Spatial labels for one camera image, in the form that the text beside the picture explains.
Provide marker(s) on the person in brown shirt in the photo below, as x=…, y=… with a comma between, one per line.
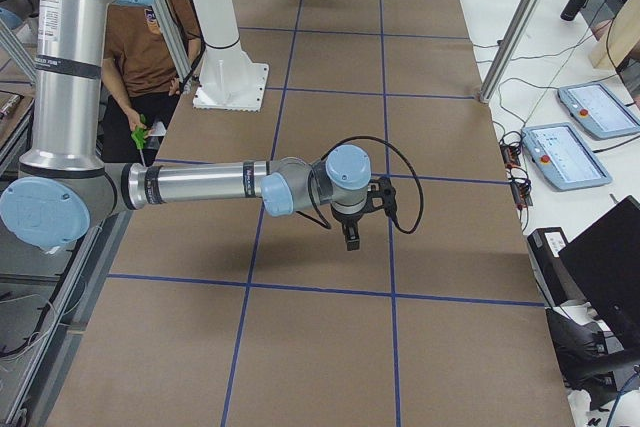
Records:
x=141, y=79

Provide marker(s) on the green handled tool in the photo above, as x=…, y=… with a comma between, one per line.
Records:
x=139, y=137

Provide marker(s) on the teach pendant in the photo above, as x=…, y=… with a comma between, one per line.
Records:
x=563, y=157
x=598, y=110

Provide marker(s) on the wooden board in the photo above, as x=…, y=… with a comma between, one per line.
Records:
x=618, y=38

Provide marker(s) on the aluminium side frame strut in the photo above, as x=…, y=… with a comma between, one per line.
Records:
x=174, y=43

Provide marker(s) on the black laptop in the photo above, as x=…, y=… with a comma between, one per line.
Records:
x=604, y=263

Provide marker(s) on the aluminium frame post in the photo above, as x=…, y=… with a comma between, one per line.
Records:
x=510, y=41

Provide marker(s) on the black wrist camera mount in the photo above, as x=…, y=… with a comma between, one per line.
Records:
x=381, y=195

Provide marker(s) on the orange electronics board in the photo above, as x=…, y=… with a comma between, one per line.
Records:
x=511, y=155

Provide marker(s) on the far teach pendant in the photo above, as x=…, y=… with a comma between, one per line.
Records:
x=598, y=110

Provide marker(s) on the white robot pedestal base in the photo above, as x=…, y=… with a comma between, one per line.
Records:
x=229, y=79

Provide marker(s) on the black computer box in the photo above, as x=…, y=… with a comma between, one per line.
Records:
x=557, y=284

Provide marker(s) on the near teach pendant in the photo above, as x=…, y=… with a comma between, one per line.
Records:
x=563, y=157

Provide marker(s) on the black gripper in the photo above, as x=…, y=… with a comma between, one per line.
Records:
x=346, y=222

